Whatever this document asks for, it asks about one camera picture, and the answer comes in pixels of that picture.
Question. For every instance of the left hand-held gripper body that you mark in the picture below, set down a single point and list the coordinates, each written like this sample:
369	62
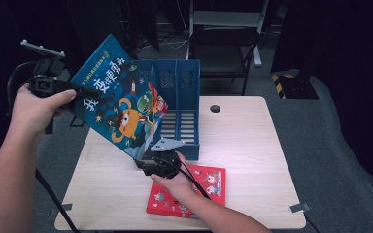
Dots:
47	76

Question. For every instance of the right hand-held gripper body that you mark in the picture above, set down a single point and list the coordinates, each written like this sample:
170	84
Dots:
165	161

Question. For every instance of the blue monster picture book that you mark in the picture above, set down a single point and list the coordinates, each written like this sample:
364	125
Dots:
116	97

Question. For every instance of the red picture book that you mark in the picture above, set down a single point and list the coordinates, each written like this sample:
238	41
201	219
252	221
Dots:
213	184

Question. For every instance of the blue plastic file rack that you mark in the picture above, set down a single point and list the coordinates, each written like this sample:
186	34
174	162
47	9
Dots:
187	97

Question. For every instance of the person's right hand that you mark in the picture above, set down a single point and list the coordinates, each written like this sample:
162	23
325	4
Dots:
178	186

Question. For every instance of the person's left hand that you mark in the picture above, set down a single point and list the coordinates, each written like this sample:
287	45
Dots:
35	113

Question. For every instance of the grey tape strip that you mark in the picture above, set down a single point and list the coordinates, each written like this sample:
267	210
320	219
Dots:
65	207
298	207

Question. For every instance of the black folding chair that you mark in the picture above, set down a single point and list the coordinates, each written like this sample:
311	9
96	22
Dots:
223	48

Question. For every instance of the black base with hazard stripes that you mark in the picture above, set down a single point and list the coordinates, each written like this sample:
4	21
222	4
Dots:
296	87

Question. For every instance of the grey floor mat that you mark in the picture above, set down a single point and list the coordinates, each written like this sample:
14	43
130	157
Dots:
320	145

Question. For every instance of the metal chair behind table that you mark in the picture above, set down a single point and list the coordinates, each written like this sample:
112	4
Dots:
226	17

